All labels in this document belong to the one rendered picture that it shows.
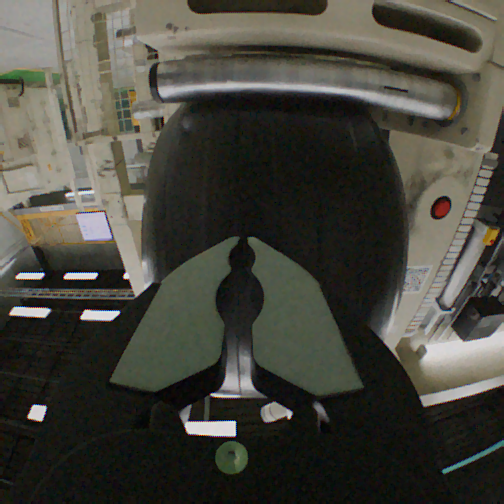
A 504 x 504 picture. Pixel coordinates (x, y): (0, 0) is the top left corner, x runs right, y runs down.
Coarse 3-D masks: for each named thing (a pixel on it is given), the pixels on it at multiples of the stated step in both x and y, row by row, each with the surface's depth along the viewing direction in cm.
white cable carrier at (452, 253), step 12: (492, 156) 31; (480, 168) 32; (492, 168) 32; (480, 180) 33; (480, 192) 34; (468, 204) 36; (468, 216) 37; (468, 228) 38; (456, 240) 40; (456, 252) 42; (444, 264) 43; (444, 276) 45; (432, 288) 47; (432, 300) 49; (420, 312) 51
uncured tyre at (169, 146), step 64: (192, 128) 22; (256, 128) 21; (320, 128) 22; (192, 192) 20; (256, 192) 20; (320, 192) 20; (384, 192) 20; (192, 256) 20; (320, 256) 20; (384, 256) 20; (384, 320) 22
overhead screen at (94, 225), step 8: (80, 216) 359; (88, 216) 361; (96, 216) 362; (104, 216) 364; (80, 224) 367; (88, 224) 369; (96, 224) 370; (104, 224) 372; (88, 232) 377; (96, 232) 378; (104, 232) 380; (88, 240) 385
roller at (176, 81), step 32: (160, 64) 20; (192, 64) 20; (224, 64) 20; (256, 64) 20; (288, 64) 20; (320, 64) 20; (352, 64) 20; (160, 96) 22; (192, 96) 22; (224, 96) 22; (256, 96) 22; (288, 96) 22; (320, 96) 22; (352, 96) 21; (384, 96) 21; (416, 96) 20; (448, 96) 20
